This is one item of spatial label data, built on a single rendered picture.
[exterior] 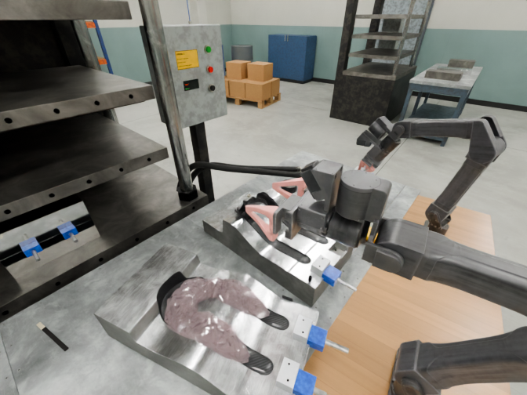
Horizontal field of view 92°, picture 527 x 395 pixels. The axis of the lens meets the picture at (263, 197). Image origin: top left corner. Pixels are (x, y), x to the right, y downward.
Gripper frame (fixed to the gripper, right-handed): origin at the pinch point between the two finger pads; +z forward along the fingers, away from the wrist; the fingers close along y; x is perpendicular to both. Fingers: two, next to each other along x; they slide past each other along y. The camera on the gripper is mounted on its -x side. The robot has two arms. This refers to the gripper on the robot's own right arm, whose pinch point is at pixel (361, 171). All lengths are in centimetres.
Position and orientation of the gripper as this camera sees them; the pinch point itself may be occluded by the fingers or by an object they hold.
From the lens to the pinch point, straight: 120.0
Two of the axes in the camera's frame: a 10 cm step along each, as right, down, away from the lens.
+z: -3.8, 5.6, 7.4
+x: 7.1, 6.9, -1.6
